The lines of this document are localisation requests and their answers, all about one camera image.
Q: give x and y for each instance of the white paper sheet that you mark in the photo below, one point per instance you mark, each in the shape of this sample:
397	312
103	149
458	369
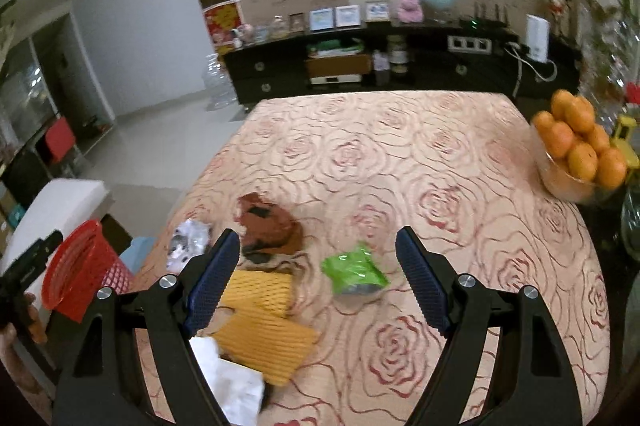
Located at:
238	390

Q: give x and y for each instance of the person left hand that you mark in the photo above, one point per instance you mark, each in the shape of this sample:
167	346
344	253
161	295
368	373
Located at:
10	358

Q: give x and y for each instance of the pink plush toy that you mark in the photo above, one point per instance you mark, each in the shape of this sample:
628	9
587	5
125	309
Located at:
409	11

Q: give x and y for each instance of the black tv cabinet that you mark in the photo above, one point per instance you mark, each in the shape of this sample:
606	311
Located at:
410	57

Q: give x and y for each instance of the white router box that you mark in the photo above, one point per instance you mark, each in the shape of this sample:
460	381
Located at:
537	38

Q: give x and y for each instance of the red chair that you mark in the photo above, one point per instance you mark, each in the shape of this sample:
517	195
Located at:
60	139

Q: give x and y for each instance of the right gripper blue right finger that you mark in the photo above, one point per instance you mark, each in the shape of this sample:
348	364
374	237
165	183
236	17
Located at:
429	276

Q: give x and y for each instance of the brown paper bag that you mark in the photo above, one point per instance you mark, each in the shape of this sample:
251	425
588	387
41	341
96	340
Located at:
269	229

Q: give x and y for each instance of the large clear water jug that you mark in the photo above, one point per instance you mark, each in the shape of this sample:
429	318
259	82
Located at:
217	84

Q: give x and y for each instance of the red yellow festive poster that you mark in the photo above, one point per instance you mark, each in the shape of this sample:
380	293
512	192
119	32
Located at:
221	20

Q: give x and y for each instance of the light blue floor mat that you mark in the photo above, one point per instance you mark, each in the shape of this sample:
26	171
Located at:
135	254

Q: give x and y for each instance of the pink flowers in vase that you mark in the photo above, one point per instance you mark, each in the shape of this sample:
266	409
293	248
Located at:
608	32

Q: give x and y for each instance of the blue framed picture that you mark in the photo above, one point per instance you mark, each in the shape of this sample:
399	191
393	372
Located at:
321	19

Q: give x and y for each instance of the clear cat print packet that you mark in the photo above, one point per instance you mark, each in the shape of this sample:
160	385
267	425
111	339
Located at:
190	239

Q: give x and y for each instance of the green snack wrapper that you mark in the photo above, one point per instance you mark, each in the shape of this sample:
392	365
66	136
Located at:
354	272

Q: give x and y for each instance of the glass bowl of oranges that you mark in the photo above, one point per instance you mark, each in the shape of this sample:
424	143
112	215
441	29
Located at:
577	160

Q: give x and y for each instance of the yellow foam fruit net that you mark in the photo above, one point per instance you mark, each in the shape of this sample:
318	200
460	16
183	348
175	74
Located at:
269	291

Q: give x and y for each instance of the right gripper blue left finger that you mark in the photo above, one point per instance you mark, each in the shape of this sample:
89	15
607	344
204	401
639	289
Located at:
206	278

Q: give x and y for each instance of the red plastic mesh basket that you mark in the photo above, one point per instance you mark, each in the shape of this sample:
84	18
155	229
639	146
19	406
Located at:
81	265

